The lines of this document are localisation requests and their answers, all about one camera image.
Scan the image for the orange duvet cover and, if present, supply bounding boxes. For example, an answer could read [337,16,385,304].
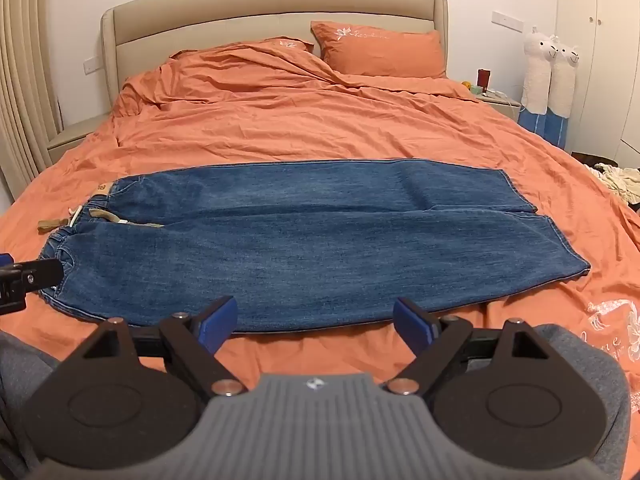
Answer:
[0,40,640,396]

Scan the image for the white alpaca plush toy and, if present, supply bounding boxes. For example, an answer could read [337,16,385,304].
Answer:
[544,42,581,150]
[517,25,560,136]

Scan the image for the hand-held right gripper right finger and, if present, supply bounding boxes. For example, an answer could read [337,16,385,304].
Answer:
[385,297,556,396]

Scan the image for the beige pleated curtain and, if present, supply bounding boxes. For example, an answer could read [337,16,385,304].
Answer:
[0,0,63,196]

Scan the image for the blue denim pants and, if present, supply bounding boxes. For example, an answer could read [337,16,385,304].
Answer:
[37,159,592,335]

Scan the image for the white wardrobe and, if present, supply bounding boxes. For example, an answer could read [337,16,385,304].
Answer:
[555,0,640,168]

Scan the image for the white nightstand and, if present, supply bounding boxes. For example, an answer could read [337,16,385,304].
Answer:
[470,87,523,123]

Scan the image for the pile of light clothes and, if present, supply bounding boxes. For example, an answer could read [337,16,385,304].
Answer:
[587,162,640,206]

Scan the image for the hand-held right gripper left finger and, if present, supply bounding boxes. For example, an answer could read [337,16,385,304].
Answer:
[82,296,248,396]

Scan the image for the orange embroidered pillow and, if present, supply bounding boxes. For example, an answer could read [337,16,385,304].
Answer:
[260,37,315,54]
[311,21,447,80]

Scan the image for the white wall socket panel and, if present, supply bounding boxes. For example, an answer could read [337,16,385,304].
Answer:
[491,11,524,31]

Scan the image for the beige upholstered headboard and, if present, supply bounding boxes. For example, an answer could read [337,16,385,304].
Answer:
[100,0,449,106]

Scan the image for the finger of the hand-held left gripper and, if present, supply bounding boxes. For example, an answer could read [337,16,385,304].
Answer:
[14,258,65,292]

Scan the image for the beige nightstand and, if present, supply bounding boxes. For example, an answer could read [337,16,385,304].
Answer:
[46,112,112,163]

